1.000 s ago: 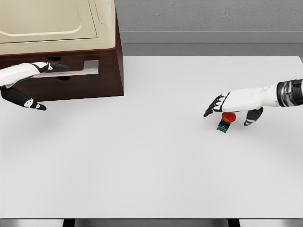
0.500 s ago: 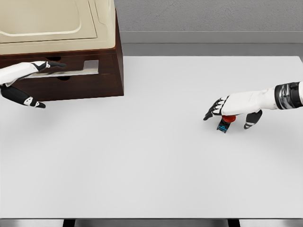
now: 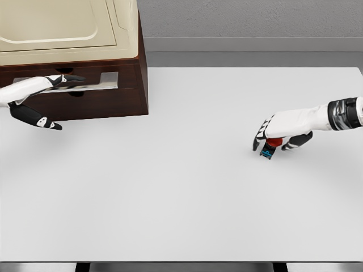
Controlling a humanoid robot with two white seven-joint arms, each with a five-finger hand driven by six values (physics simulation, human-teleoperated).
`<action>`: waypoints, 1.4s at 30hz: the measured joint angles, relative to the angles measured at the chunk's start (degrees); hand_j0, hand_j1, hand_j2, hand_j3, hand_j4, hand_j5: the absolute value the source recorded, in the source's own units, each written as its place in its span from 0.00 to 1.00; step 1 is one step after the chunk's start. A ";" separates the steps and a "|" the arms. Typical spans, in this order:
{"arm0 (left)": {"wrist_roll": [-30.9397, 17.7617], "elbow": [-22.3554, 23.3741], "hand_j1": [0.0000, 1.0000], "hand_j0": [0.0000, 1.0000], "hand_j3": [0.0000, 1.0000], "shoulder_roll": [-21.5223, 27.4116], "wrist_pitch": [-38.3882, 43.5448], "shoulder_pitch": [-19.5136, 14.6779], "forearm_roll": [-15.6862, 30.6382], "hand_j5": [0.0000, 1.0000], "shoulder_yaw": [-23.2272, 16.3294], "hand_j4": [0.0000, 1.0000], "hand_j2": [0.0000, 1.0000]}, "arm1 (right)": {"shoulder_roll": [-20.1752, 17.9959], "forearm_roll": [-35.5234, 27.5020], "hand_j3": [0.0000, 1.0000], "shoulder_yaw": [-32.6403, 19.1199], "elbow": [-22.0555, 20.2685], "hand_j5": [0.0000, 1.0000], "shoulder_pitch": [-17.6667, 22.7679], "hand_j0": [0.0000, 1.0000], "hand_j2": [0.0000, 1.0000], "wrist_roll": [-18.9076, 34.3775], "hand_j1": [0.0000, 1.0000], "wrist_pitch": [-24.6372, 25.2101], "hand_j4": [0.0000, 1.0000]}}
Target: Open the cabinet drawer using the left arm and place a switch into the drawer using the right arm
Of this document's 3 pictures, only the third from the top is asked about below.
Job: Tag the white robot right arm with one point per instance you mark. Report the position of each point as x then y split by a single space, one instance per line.
340 113

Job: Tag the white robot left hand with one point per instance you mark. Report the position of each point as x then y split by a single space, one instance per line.
28 85

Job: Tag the brown cabinet with cream top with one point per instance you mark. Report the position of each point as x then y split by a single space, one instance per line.
85 28

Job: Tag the red button black switch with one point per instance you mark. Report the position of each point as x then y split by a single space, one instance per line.
268 151

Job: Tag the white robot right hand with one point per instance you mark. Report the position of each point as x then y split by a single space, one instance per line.
286 122

